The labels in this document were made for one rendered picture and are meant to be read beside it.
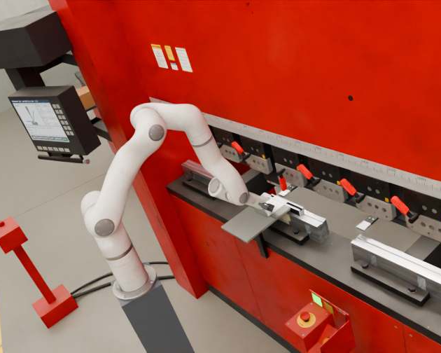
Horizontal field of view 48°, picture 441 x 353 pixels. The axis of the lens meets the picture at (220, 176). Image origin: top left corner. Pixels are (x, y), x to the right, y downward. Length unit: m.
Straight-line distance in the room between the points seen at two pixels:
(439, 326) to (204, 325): 1.73
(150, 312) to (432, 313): 1.06
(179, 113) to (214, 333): 1.70
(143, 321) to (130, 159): 0.70
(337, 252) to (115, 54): 1.44
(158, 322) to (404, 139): 1.24
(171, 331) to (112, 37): 1.43
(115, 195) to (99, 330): 1.86
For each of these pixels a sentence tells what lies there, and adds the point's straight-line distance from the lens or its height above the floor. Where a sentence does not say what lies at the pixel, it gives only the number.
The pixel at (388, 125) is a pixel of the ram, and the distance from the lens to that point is 1.50.
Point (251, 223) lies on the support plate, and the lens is 2.14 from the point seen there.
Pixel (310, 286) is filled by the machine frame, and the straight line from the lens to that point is 2.18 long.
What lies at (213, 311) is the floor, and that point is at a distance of 3.26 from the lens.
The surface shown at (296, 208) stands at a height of 1.00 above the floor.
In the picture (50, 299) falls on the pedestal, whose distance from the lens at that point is 3.77.
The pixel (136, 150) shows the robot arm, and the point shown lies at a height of 1.57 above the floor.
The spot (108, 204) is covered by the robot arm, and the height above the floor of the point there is 1.43.
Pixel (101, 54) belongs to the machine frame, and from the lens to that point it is 2.56.
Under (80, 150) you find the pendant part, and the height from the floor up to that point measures 1.28.
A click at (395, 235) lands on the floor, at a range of 3.46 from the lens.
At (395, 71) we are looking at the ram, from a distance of 1.40.
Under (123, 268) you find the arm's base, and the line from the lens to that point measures 1.97.
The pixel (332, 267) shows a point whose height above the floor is 0.88.
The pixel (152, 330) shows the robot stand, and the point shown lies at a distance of 2.15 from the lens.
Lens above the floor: 2.28
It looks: 30 degrees down
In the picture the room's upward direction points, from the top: 19 degrees counter-clockwise
